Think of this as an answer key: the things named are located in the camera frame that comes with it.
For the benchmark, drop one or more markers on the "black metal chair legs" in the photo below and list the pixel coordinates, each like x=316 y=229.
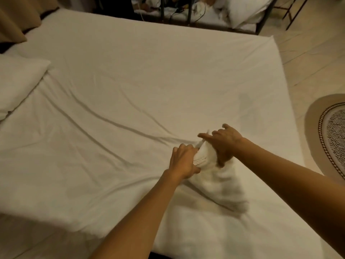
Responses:
x=295 y=10

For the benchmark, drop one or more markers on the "person's left thumb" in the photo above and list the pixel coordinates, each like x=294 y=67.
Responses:
x=196 y=168

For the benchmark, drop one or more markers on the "person's right hand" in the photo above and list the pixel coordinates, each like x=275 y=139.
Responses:
x=227 y=142

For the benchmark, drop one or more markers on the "white pillow on metal bed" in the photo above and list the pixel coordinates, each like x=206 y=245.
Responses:
x=242 y=9

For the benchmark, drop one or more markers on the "white towel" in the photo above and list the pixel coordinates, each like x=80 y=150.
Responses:
x=215 y=178

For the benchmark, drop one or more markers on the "person's right forearm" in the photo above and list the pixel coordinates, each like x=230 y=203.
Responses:
x=293 y=186

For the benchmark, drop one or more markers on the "person's left hand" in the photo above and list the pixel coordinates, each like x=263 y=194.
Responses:
x=182 y=161

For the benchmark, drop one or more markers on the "black metal bed frame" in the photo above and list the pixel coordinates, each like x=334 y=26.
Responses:
x=194 y=18

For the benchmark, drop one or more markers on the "white bed sheet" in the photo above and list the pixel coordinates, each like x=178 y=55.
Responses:
x=151 y=126

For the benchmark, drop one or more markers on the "beige curtain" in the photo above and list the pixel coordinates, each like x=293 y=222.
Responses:
x=18 y=16

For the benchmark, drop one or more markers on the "person's left forearm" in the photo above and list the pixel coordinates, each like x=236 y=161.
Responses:
x=140 y=218

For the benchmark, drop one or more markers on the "oval patterned rug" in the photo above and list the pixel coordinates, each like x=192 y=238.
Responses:
x=330 y=137

